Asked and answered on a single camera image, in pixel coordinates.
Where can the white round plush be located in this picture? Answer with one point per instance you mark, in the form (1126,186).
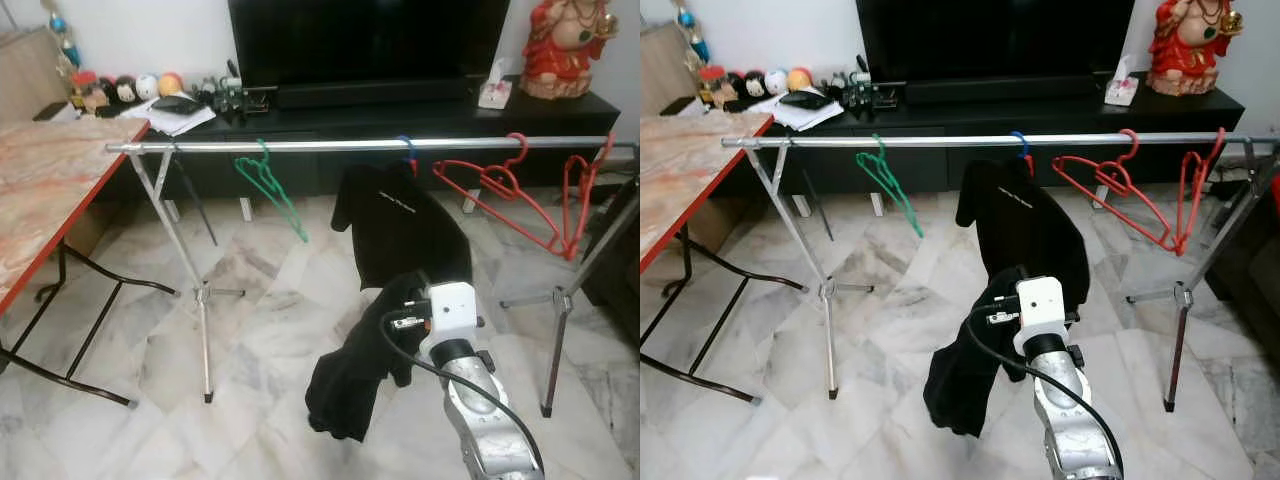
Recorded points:
(147,88)
(776,84)

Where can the black TV cabinet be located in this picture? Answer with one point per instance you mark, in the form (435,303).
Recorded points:
(350,120)
(980,117)

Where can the red plastic hanger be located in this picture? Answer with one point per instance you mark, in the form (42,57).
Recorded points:
(500,183)
(1183,240)
(1115,180)
(577,245)

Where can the black shirt with yellow logo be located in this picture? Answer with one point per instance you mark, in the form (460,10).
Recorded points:
(965,385)
(350,390)

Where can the white paper stack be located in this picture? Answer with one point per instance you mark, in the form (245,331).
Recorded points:
(810,119)
(180,122)

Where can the silver metal clothes rack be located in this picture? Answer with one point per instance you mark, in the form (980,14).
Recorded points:
(320,145)
(950,140)

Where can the black wallet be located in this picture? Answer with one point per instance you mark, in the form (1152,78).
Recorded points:
(806,99)
(178,104)

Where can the black television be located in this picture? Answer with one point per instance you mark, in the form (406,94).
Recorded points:
(370,40)
(1000,40)

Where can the light wooden cabinet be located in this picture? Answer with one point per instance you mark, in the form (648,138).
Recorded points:
(25,80)
(660,75)

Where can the white tissue box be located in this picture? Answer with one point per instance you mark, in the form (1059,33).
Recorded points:
(493,95)
(1120,92)

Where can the green plastic hanger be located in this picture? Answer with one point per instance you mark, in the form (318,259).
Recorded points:
(880,163)
(262,168)

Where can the marble folding table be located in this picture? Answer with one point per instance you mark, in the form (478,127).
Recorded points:
(50,170)
(690,165)

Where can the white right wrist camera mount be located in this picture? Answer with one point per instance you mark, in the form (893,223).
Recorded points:
(1040,305)
(452,308)

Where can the black soundbar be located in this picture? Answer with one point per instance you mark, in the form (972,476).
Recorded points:
(1005,90)
(380,95)

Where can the red Buddha statue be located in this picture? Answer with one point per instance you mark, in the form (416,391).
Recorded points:
(1190,55)
(560,55)

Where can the orange round plush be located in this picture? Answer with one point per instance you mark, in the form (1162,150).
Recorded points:
(171,84)
(800,80)

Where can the blue plastic hanger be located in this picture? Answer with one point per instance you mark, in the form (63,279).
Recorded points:
(408,150)
(1021,145)

